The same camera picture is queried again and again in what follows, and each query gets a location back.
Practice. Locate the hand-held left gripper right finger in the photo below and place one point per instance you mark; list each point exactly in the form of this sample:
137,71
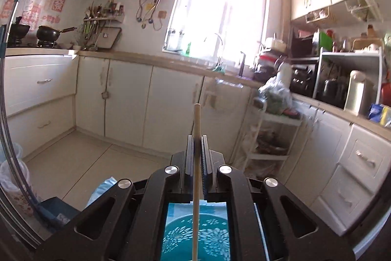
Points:
204,157

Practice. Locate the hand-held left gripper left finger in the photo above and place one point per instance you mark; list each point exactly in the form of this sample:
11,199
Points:
190,157

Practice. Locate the pale wooden chopstick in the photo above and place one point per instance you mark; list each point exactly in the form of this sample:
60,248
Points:
197,123

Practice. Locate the teal patterned utensil cup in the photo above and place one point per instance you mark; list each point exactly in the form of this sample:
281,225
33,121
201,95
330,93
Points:
178,236

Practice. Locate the white trolley rack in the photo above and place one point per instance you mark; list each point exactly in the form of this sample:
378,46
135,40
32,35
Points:
272,141

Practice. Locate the white base cabinet with doors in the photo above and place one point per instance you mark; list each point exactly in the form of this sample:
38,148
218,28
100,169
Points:
137,102

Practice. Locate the plastic bag of vegetables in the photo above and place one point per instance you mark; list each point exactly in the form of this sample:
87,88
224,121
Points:
275,96

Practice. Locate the blue white checkered tablecloth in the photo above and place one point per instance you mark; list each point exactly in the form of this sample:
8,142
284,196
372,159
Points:
100,192

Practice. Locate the green bottle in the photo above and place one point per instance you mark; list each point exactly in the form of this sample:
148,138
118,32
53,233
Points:
188,49

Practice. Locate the chrome faucet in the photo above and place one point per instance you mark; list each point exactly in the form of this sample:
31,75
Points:
218,44

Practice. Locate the white base cabinet with drawers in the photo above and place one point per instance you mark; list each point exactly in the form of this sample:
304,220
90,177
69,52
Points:
345,157

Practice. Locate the black kettle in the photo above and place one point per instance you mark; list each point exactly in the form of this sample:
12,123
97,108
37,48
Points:
331,92

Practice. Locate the dark blue box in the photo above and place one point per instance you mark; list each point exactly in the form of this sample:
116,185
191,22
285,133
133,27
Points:
56,207

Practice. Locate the metal tray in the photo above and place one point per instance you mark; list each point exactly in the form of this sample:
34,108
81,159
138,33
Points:
109,36

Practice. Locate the kitchen window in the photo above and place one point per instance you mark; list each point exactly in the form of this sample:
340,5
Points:
218,10

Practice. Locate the white drawer cabinet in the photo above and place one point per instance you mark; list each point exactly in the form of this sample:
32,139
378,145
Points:
36,96

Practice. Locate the beige thermos pot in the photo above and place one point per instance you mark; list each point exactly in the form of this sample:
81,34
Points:
359,92

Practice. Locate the green plastic board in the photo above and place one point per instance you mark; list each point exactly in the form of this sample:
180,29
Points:
326,41

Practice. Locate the white counter shelf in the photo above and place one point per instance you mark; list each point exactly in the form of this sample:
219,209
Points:
351,59

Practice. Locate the blue snack packet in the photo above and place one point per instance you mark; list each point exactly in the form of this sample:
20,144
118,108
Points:
377,114

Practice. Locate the clear plastic jar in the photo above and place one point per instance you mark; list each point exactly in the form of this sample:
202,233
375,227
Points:
13,184

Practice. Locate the black frying pan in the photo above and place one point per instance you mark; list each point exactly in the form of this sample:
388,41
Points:
47,33

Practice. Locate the gas stove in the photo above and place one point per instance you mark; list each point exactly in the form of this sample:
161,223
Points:
33,44

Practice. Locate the red container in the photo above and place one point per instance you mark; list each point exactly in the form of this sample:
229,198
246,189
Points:
387,89

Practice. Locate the black wok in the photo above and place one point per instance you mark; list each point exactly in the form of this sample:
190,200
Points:
20,30

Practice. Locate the wall utensil rack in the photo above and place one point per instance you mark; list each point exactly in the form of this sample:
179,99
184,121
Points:
102,15

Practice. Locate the red wall stickers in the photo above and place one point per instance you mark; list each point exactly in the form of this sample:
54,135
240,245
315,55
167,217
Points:
36,4

